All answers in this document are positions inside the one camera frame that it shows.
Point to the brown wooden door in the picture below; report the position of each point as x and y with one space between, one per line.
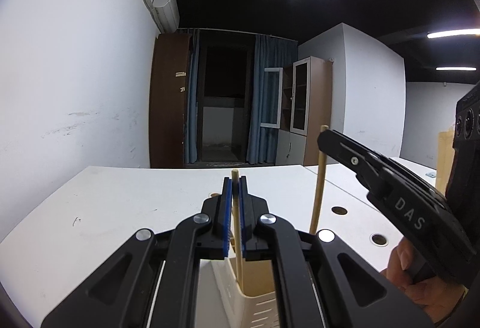
168 94

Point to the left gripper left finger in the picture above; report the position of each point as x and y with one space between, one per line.
215 241

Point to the blue curtain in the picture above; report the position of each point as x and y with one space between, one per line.
270 52

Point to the ceiling light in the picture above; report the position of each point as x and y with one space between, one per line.
454 33
456 69

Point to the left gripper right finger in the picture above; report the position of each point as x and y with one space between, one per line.
251 208

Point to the white air conditioner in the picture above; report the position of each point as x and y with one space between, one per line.
168 15

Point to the right hand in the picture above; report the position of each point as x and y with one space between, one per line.
437 297

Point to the cardboard box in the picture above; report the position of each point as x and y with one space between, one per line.
445 158

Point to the light wooden chopstick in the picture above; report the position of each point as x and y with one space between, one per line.
320 184
237 226

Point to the wooden glass door cabinet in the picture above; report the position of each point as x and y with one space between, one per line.
306 101

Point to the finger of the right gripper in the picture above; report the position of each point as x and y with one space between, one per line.
365 163

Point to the beige utensil holder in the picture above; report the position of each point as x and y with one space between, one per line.
253 305

